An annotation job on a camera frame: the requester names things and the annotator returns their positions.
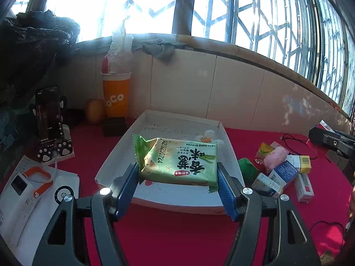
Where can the small orange white toy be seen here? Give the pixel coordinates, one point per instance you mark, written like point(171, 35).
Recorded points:
point(204, 138)

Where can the pink fluffy pompom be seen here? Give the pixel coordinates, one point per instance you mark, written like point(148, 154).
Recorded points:
point(276, 156)

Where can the green round packet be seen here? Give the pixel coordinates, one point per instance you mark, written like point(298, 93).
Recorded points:
point(246, 170)

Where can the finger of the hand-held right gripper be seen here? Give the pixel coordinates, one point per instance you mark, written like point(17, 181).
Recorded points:
point(330, 142)

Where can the yellow green small box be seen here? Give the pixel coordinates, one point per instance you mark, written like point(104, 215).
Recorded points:
point(263, 149)

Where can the white red medicine box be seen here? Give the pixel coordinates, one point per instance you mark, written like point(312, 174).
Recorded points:
point(304, 187)

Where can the paw print phone stand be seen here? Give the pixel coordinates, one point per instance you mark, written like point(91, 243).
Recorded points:
point(65, 149)

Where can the orange paper cup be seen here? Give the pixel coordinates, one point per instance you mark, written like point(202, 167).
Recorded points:
point(116, 99)

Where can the cartoon mouse printed cloth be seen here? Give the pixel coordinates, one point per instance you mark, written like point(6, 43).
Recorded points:
point(7, 127)

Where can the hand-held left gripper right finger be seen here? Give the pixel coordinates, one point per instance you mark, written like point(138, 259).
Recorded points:
point(226, 194)

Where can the red packet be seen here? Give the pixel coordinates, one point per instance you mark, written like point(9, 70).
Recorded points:
point(259, 164)

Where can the small black box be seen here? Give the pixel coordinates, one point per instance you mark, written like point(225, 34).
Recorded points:
point(114, 127)

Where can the crumpled clear plastic bag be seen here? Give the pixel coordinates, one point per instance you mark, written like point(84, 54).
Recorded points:
point(119, 55)

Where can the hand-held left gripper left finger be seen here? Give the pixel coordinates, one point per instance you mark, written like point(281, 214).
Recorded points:
point(126, 188)

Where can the black plastic bag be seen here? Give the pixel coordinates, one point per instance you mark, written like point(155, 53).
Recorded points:
point(30, 52)

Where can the white blue medicine box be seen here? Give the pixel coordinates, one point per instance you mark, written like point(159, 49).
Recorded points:
point(266, 185)

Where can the white box red stripe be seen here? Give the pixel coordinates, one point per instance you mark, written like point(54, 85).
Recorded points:
point(326, 125)

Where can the red tablecloth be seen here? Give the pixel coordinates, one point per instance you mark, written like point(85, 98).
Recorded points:
point(172, 238)

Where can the yellow white box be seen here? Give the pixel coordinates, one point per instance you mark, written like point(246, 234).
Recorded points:
point(301, 164)

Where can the orange fruit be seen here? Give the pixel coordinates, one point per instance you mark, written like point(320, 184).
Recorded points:
point(94, 112)

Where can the white paper pad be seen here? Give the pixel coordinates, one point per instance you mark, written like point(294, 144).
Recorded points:
point(61, 183)

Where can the metal window grille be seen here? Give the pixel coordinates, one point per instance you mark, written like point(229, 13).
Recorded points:
point(266, 13)

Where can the black smartphone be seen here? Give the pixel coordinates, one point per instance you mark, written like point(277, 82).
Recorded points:
point(49, 116)

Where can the white cardboard tray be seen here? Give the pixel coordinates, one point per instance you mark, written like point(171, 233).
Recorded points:
point(172, 127)

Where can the green snack packet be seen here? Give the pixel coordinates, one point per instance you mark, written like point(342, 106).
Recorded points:
point(177, 160)

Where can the grey cloth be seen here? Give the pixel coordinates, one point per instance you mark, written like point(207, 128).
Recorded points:
point(160, 50)

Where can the cluster of white cotton balls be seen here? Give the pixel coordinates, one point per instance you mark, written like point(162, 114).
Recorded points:
point(209, 132)

